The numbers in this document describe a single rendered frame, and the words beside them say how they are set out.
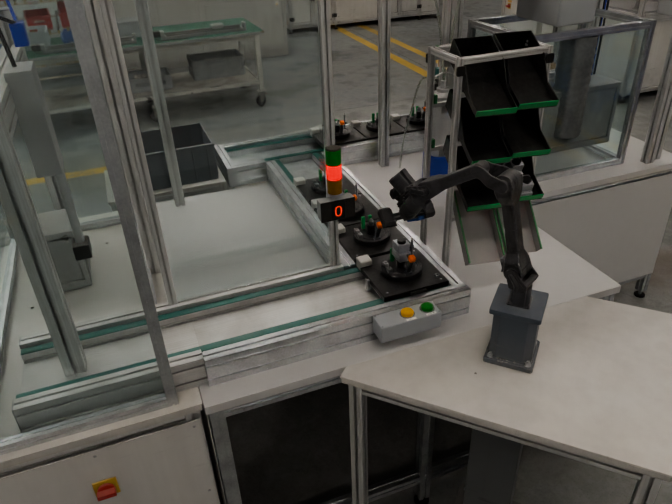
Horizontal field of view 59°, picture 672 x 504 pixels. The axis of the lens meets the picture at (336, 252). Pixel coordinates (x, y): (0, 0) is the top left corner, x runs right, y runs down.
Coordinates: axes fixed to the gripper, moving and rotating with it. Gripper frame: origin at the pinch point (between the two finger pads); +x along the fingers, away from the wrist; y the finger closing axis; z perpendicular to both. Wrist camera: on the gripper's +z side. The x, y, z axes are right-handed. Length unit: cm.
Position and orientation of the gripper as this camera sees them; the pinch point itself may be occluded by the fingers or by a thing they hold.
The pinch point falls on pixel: (401, 218)
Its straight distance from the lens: 197.6
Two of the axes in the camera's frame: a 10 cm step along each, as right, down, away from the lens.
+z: -3.1, -9.2, 2.5
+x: -2.2, 3.2, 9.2
